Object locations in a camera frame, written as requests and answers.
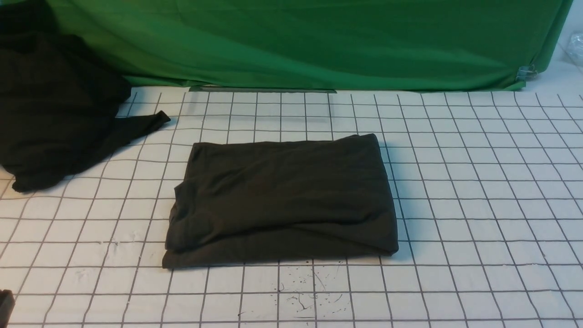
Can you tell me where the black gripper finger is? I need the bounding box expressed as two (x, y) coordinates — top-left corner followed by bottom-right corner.
(0, 289), (15, 328)

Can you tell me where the black garment pile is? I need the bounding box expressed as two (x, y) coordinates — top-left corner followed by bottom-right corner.
(0, 0), (169, 193)

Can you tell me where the metal binder clip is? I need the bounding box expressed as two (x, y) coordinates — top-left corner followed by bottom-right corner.
(516, 65), (538, 82)

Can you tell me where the clear plastic bag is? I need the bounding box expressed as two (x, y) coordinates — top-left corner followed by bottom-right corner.
(565, 31), (583, 68)

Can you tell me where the gray long-sleeve top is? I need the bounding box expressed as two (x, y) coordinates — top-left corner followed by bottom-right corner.
(162, 133), (399, 269)

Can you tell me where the green backdrop cloth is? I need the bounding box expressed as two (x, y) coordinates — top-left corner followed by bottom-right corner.
(48, 0), (572, 92)

